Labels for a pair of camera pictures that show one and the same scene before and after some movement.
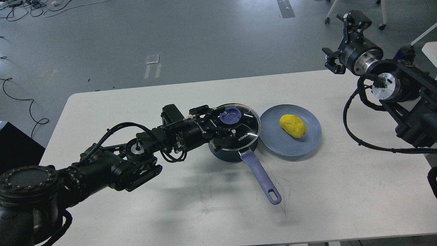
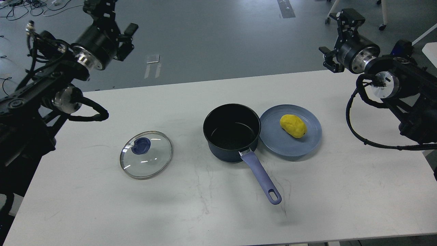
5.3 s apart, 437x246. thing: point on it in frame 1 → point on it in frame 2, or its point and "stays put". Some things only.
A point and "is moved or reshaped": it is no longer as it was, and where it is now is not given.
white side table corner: (430, 49) stays put
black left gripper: (200, 127) → (97, 44)
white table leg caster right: (423, 35) stays put
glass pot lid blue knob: (230, 115) is moved or reshaped
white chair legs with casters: (381, 26) stays put
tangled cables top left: (12, 10) stays put
